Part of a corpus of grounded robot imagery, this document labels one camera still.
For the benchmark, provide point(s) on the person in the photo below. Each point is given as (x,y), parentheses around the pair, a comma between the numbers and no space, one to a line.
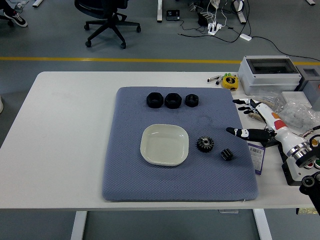
(18,20)

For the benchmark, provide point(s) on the clear bag of blue resistors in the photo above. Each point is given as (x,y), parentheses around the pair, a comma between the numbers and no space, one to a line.
(272,100)

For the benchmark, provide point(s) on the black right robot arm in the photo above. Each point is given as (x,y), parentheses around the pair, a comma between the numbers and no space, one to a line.
(308,157)

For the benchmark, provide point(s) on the large black metal gear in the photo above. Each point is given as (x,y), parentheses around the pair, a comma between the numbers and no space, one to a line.
(201,146)

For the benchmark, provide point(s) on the purple label card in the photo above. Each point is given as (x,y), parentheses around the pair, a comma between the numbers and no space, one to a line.
(257,162)

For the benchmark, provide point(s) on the white flat box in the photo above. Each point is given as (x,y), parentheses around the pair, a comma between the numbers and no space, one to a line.
(295,97)

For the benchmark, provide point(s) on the yellow tape measure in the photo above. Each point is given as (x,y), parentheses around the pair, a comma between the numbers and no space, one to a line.
(230,82)

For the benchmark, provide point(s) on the white table bracket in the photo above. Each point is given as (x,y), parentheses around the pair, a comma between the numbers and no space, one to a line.
(228,211)

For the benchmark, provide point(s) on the light grey electrical enclosure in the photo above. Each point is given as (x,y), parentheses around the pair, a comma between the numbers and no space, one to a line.
(270,82)

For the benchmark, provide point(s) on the small black hex nut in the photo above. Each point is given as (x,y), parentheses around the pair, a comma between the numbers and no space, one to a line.
(187,102)

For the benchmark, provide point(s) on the white square dish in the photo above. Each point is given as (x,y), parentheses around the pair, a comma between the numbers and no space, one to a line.
(162,147)

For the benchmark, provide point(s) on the white power adapter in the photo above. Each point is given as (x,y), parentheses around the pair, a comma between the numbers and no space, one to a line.
(245,37)

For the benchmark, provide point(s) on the dark grey box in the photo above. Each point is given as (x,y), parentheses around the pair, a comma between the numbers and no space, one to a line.
(311,85)

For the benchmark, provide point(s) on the blue-grey padded mat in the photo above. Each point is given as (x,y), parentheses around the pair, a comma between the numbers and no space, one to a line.
(175,180)

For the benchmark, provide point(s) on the white power strip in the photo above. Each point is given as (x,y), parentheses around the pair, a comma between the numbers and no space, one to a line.
(214,28)

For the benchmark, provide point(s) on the black desk phone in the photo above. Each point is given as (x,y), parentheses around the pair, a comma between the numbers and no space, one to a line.
(172,15)

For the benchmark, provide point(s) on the clear bag of plastic parts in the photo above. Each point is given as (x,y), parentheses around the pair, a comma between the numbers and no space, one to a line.
(297,115)

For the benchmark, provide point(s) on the black silver marker pen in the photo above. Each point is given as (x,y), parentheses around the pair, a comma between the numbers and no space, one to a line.
(212,79)

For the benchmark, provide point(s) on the small black metal gear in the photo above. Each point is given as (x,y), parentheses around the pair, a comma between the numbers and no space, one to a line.
(227,154)

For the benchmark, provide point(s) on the large black hex nut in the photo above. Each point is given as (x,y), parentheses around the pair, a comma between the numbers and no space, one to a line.
(168,102)
(150,102)

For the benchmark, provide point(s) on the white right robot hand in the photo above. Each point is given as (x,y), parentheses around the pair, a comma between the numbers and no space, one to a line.
(280,132)

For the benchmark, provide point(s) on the white desk leg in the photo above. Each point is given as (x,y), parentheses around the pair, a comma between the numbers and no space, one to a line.
(240,12)
(160,10)

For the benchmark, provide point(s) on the white table leg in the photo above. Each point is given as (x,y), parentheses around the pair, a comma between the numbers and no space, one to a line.
(262,225)
(78,225)

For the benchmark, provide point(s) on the black office chair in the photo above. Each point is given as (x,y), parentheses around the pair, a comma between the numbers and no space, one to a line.
(110,15)

